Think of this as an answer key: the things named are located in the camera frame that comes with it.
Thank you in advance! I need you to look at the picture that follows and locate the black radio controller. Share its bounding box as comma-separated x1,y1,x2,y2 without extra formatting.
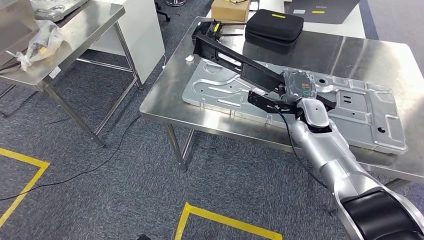
191,19,248,46

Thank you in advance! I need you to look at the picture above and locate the stainless steel workbench table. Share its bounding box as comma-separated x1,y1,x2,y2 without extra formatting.
139,16,424,186

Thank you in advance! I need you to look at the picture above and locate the brown cardboard box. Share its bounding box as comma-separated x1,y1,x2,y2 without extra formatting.
210,0,251,23

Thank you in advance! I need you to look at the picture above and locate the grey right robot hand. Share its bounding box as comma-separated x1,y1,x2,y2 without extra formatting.
282,70,318,102

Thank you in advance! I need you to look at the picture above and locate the long black floor cable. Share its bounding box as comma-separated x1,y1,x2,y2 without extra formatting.
0,114,143,202

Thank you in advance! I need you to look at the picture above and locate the clear plastic bag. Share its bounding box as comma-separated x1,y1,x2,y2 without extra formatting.
5,19,66,72

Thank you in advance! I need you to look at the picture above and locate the office chair base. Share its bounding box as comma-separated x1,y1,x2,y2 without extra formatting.
153,0,187,23

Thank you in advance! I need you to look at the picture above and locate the yellow floor tape rectangle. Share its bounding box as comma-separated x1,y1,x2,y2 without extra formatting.
174,202,284,240

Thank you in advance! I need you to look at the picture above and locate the black plastic panel part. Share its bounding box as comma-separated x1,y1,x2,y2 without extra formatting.
192,31,338,112

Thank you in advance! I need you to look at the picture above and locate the grey laptop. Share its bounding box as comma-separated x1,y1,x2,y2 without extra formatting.
286,0,361,26

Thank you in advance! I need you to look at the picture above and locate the stainless steel side table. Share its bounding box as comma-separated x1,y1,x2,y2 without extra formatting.
0,0,146,149

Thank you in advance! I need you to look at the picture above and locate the steel box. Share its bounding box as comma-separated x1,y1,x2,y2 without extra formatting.
0,0,40,56

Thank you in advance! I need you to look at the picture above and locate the stamped sheet metal plate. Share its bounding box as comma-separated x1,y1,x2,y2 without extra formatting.
181,57,408,156
29,0,90,23

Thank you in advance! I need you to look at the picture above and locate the black camera mounting bracket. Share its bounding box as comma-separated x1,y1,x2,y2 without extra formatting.
247,89,301,116

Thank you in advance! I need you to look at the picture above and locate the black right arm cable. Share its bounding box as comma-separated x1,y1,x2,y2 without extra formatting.
274,107,329,190

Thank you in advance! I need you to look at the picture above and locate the white cabinet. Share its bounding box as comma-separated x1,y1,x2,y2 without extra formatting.
88,0,166,86

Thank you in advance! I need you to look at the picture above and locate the black zip case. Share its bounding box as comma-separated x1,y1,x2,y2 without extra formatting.
244,8,305,55

